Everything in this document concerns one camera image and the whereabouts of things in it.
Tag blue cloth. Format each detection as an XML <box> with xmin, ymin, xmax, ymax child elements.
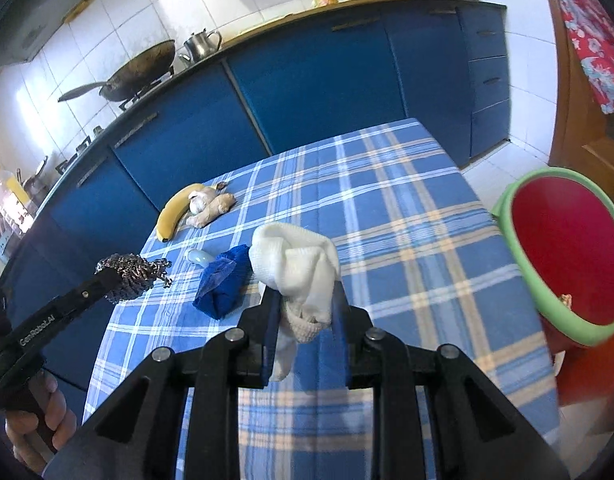
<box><xmin>193</xmin><ymin>245</ymin><xmax>252</xmax><ymax>320</ymax></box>

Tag crumpled paper trash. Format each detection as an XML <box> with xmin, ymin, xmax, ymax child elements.
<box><xmin>560</xmin><ymin>295</ymin><xmax>572</xmax><ymax>309</ymax></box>

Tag red plastic stool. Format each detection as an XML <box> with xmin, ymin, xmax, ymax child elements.
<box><xmin>541</xmin><ymin>320</ymin><xmax>614</xmax><ymax>406</ymax></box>

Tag cooking oil bottle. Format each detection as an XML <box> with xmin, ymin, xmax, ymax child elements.
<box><xmin>0</xmin><ymin>167</ymin><xmax>34</xmax><ymax>236</ymax></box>

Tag wooden door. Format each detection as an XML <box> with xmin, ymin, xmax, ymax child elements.
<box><xmin>548</xmin><ymin>0</ymin><xmax>614</xmax><ymax>202</ymax></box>

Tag steel kettle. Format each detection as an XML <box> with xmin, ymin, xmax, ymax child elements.
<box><xmin>178</xmin><ymin>29</ymin><xmax>223</xmax><ymax>66</ymax></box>

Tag steel wool scrubber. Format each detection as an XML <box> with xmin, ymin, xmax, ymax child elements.
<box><xmin>95</xmin><ymin>254</ymin><xmax>172</xmax><ymax>304</ymax></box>

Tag garlic bulb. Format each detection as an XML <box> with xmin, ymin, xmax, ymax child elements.
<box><xmin>188</xmin><ymin>188</ymin><xmax>214</xmax><ymax>214</ymax></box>

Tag black wok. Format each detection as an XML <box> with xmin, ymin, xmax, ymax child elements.
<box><xmin>57</xmin><ymin>39</ymin><xmax>176</xmax><ymax>102</ymax></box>

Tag blue plaid tablecloth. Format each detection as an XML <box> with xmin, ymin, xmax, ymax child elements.
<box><xmin>84</xmin><ymin>119</ymin><xmax>560</xmax><ymax>479</ymax></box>

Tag blue kitchen cabinets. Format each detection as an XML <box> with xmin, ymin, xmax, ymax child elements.
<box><xmin>1</xmin><ymin>0</ymin><xmax>512</xmax><ymax>401</ymax></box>

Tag white sock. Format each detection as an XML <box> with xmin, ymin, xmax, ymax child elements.
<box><xmin>249</xmin><ymin>222</ymin><xmax>340</xmax><ymax>382</ymax></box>

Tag ginger root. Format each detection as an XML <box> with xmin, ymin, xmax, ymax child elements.
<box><xmin>185</xmin><ymin>193</ymin><xmax>236</xmax><ymax>229</ymax></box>

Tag person's left hand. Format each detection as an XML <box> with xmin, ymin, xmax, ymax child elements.
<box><xmin>4</xmin><ymin>368</ymin><xmax>79</xmax><ymax>476</ymax></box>

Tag red floral cloth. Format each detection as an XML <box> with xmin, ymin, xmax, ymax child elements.
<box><xmin>558</xmin><ymin>0</ymin><xmax>614</xmax><ymax>115</ymax></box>

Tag yellow banana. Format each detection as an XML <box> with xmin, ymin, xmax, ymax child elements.
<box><xmin>155</xmin><ymin>183</ymin><xmax>205</xmax><ymax>243</ymax></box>

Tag red bucket green rim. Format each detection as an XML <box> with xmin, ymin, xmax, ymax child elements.
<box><xmin>492</xmin><ymin>167</ymin><xmax>614</xmax><ymax>347</ymax></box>

